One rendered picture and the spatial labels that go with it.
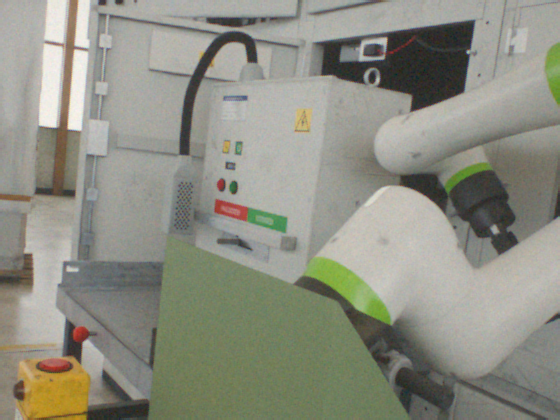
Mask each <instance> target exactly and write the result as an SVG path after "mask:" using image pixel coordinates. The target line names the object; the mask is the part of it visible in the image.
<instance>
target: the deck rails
mask: <svg viewBox="0 0 560 420"><path fill-rule="evenodd" d="M67 266H78V272H66V268H67ZM163 270H164V262H153V261H63V271H62V283H61V289H62V290H64V291H65V292H85V291H142V290H162V280H163ZM391 326H392V328H393V330H394V332H395V334H396V337H397V339H398V341H399V343H400V345H402V344H410V343H409V342H408V341H407V339H406V338H405V337H404V336H403V334H402V333H401V332H400V331H399V329H398V328H397V327H396V325H395V324H394V323H393V324H392V325H391ZM156 337H157V327H152V336H151V346H150V356H149V357H143V358H142V359H141V360H142V361H144V362H145V363H146V364H147V365H148V366H149V367H150V368H151V367H153V366H154V356H155V346H156Z"/></svg>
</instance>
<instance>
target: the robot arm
mask: <svg viewBox="0 0 560 420"><path fill-rule="evenodd" d="M556 125H560V42H558V43H556V44H554V45H553V46H551V47H549V48H547V49H545V50H544V51H542V52H539V53H537V54H536V55H534V56H532V57H530V58H529V59H527V60H525V61H524V62H522V63H520V64H518V65H517V66H515V67H513V68H511V69H510V70H508V71H506V72H504V73H502V74H500V75H499V76H497V77H495V78H493V79H491V80H489V81H487V82H485V83H483V84H481V85H479V86H477V87H475V88H473V89H471V90H468V91H466V92H465V93H463V94H460V95H458V96H456V97H453V98H451V99H448V100H446V101H443V102H441V103H438V104H435V105H433V106H430V107H427V108H424V109H421V110H418V111H415V112H411V113H408V114H404V115H400V116H397V117H394V118H391V119H390V120H388V121H386V122H385V123H384V124H383V125H382V126H381V127H380V128H379V130H378V132H377V134H376V136H375V138H374V153H375V156H376V159H377V160H378V162H379V163H380V165H381V166H382V167H383V168H384V169H386V170H387V171H389V172H391V173H394V174H397V175H411V174H433V175H436V176H437V177H438V179H439V180H440V181H441V183H442V185H443V186H444V188H445V190H446V191H447V193H448V195H449V197H450V199H451V201H452V202H453V203H452V204H453V205H452V206H454V208H455V209H454V210H453V211H452V212H451V213H449V216H450V218H452V217H454V216H457V215H458V216H459V217H460V218H461V219H462V220H463V221H466V222H469V223H470V225H471V227H472V229H473V230H474V232H475V234H476V236H477V237H478V238H487V237H489V236H490V238H491V240H492V241H490V243H491V245H492V246H493V248H494V249H495V250H496V252H497V254H498V255H499V256H498V257H496V258H494V259H493V260H491V261H489V262H487V263H486V264H484V265H482V266H480V267H479V268H474V267H473V266H472V265H471V264H470V262H469V260H468V259H467V257H466V255H465V254H464V252H463V248H462V246H461V244H460V242H459V240H458V237H457V235H456V233H455V231H454V229H453V227H452V225H451V224H450V222H449V220H448V219H447V217H446V216H445V214H444V213H443V212H442V211H441V209H440V208H439V207H438V206H437V205H436V204H435V203H434V202H432V201H431V200H430V199H429V198H427V197H426V196H424V195H423V194H421V193H419V192H417V191H415V190H413V189H410V188H407V187H403V186H386V187H383V188H381V189H379V190H377V191H376V192H374V193H373V194H372V195H371V196H370V197H369V198H368V199H367V200H366V201H365V203H364V204H363V205H362V206H361V207H360V209H359V210H358V211H357V212H356V213H355V214H354V215H353V216H352V217H351V218H350V219H349V220H348V221H347V222H346V223H345V224H344V225H343V227H342V228H341V229H340V230H339V231H338V232H337V233H336V234H335V235H334V236H333V237H332V238H331V239H330V240H329V241H328V242H327V243H326V244H325V246H324V247H323V248H322V249H321V250H320V251H319V252H318V253H317V254H316V255H315V257H314V258H313V259H312V260H311V261H310V262H309V264H308V266H307V268H306V270H305V272H304V273H303V274H302V276H301V277H300V278H299V279H298V280H297V281H296V282H295V283H293V285H296V286H298V287H301V288H304V289H306V290H309V291H311V292H314V293H316V294H319V295H322V296H324V297H327V298H329V299H332V300H335V301H337V302H338V303H339V304H340V306H341V307H342V308H343V310H344V311H345V313H346V314H347V316H348V318H349V319H350V321H351V322H352V324H353V326H354V327H355V329H356V330H357V332H358V334H359V337H360V339H361V340H362V342H363V343H364V345H365V347H366V348H367V350H368V351H369V353H370V355H371V356H372V358H373V359H374V361H375V363H376V364H377V366H378V367H379V369H380V371H381V372H382V374H383V375H384V377H385V379H386V380H387V382H388V383H389V385H390V387H391V388H392V390H393V391H394V392H399V391H401V390H402V389H405V390H407V391H409V392H411V393H413V394H414V395H416V396H418V397H420V398H422V399H423V400H425V401H427V402H429V403H431V404H433V405H434V406H436V407H438V408H440V409H442V410H443V411H447V410H449V409H450V408H451V406H452V405H453V403H454V400H455V393H454V392H453V391H452V390H450V389H448V388H446V387H444V386H442V385H440V384H438V383H436V382H434V381H432V380H430V379H428V378H426V377H424V376H422V375H420V374H419V373H417V372H415V371H413V368H412V363H411V361H410V360H409V359H407V357H406V355H405V353H404V351H403V349H402V347H401V345H400V343H399V341H398V339H397V337H396V334H395V332H394V330H393V328H392V326H391V325H392V324H393V323H394V324H395V325H396V327H397V328H398V329H399V331H400V332H401V333H402V334H403V336H404V337H405V338H406V339H407V341H408V342H409V343H410V345H411V346H412V347H413V348H414V350H415V351H416V352H417V353H418V355H419V356H420V357H421V358H422V360H423V361H424V362H425V363H426V364H427V365H428V366H429V367H430V368H431V369H432V370H434V371H435V372H437V373H439V374H440V375H443V376H445V377H448V378H451V379H456V380H471V379H476V378H479V377H482V376H484V375H486V374H488V373H489V372H491V371H492V370H494V369H495V368H496V367H497V366H498V365H499V364H500V363H501V362H502V361H503V360H504V359H505V358H507V357H508V356H509V355H510V354H511V353H512V352H513V351H514V350H515V349H516V348H517V347H518V346H520V345H521V344H522V343H523V342H524V341H525V340H526V339H527V338H528V337H529V336H531V335H532V334H533V333H534V332H535V331H536V330H537V329H539V328H540V327H541V326H542V325H543V324H548V323H550V322H552V321H554V320H556V319H558V318H560V315H559V313H558V311H559V310H560V216H558V218H557V219H555V220H554V221H552V222H551V223H549V224H548V225H546V226H545V227H543V228H542V229H540V230H539V231H537V232H536V233H534V234H533V235H531V236H530V237H528V238H527V239H525V240H524V241H522V242H520V243H519V244H518V240H517V238H516V236H515V235H514V234H513V233H512V231H509V232H507V231H506V229H507V228H508V227H509V226H511V225H512V224H513V223H514V221H515V219H516V217H515V215H514V213H513V211H512V210H511V208H510V206H509V205H508V203H507V201H508V198H509V195H508V193H507V191H506V190H505V188H506V187H507V186H508V183H507V182H506V183H501V181H500V180H499V178H498V176H497V175H496V173H495V171H494V170H493V168H492V166H491V165H490V163H489V161H488V159H487V157H486V155H485V154H484V151H483V149H482V145H484V144H487V143H490V142H493V141H497V140H500V139H503V138H507V137H510V136H514V135H518V134H522V133H526V132H530V131H534V130H539V129H543V128H548V127H552V126H556Z"/></svg>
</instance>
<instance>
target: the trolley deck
mask: <svg viewBox="0 0 560 420"><path fill-rule="evenodd" d="M160 299H161V290H142V291H85V292H65V291H64V290H62V289H61V284H58V287H57V298H56V307H57V308H58V309H59V310H60V311H61V312H62V313H63V314H64V315H65V316H66V317H67V319H68V320H69V321H70V322H71V323H72V324H73V325H74V326H75V327H77V326H85V327H86V328H87V329H88V331H96V335H92V336H88V338H87V339H88V340H89V341H90V342H91V343H92V344H93V345H94V346H95V347H96V348H97V349H98V350H99V351H100V352H101V353H102V354H103V355H104V356H105V357H106V358H107V359H108V360H109V361H110V362H111V363H112V364H113V365H114V366H115V367H116V368H117V369H118V370H119V371H120V372H121V373H122V374H123V375H124V376H125V377H126V378H127V379H128V380H129V381H130V382H131V383H132V384H133V385H134V386H135V387H136V388H137V389H138V390H139V391H140V392H141V393H142V394H143V395H144V396H145V397H146V398H147V399H148V400H149V401H150V394H151V385H152V375H153V367H151V368H150V367H149V366H148V365H147V364H146V363H145V362H144V361H142V360H141V359H142V358H143V357H149V356H150V346H151V336H152V327H158V317H159V308H160ZM401 347H402V349H403V351H404V353H405V355H406V357H407V359H409V360H410V361H411V363H412V368H413V371H415V372H419V371H427V370H430V367H429V366H428V365H427V364H426V363H425V362H424V361H423V360H422V358H421V357H420V356H419V355H418V353H417V352H416V351H415V350H414V348H413V347H412V346H411V345H410V344H402V345H401Z"/></svg>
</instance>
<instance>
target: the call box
mask: <svg viewBox="0 0 560 420"><path fill-rule="evenodd" d="M55 358H60V359H64V360H67V361H68V362H69V363H70V367H69V368H67V369H64V370H47V369H44V368H42V367H41V366H40V363H41V362H43V361H44V360H46V359H50V358H41V359H28V360H22V361H21V362H20V363H19V373H18V381H19V380H20V379H21V378H23V377H24V379H25V382H26V400H25V402H24V403H21V401H18V400H17V399H16V410H15V420H86V416H87V413H86V412H87V405H88V394H89V383H90V376H89V375H88V373H87V372H86V371H85V370H84V369H83V367H82V366H81V365H80V364H79V363H78V362H77V360H76V359H75V358H74V357H73V356H68V357H55Z"/></svg>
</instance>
